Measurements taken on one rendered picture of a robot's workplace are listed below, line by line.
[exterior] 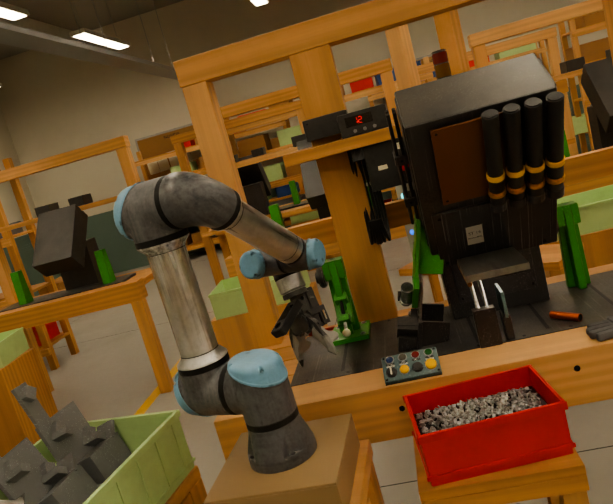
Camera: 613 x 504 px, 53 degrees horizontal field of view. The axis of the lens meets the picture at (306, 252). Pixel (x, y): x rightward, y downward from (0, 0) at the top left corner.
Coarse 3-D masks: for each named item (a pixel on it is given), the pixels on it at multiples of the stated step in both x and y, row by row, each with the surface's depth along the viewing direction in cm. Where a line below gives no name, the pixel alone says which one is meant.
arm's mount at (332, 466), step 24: (336, 432) 137; (240, 456) 138; (312, 456) 129; (336, 456) 127; (216, 480) 131; (240, 480) 128; (264, 480) 125; (288, 480) 123; (312, 480) 120; (336, 480) 118
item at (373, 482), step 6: (372, 462) 147; (372, 468) 145; (372, 474) 144; (372, 480) 142; (372, 486) 142; (378, 486) 147; (372, 492) 142; (378, 492) 146; (372, 498) 142; (378, 498) 144
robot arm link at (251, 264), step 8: (248, 256) 157; (256, 256) 156; (264, 256) 157; (240, 264) 158; (248, 264) 157; (256, 264) 156; (264, 264) 156; (272, 264) 156; (248, 272) 157; (256, 272) 156; (264, 272) 157; (272, 272) 157; (280, 272) 157
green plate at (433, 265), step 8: (416, 224) 174; (416, 232) 174; (424, 232) 175; (416, 240) 175; (424, 240) 176; (416, 248) 175; (424, 248) 176; (416, 256) 176; (424, 256) 177; (432, 256) 176; (416, 264) 176; (424, 264) 177; (432, 264) 177; (440, 264) 177; (416, 272) 177; (424, 272) 178; (432, 272) 177; (440, 272) 177
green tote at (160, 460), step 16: (128, 416) 173; (144, 416) 171; (160, 416) 169; (176, 416) 166; (128, 432) 174; (144, 432) 172; (160, 432) 158; (176, 432) 166; (144, 448) 151; (160, 448) 158; (176, 448) 164; (128, 464) 145; (144, 464) 151; (160, 464) 156; (176, 464) 163; (192, 464) 170; (112, 480) 138; (128, 480) 144; (144, 480) 149; (160, 480) 155; (176, 480) 161; (0, 496) 157; (96, 496) 133; (112, 496) 138; (128, 496) 143; (144, 496) 148; (160, 496) 154
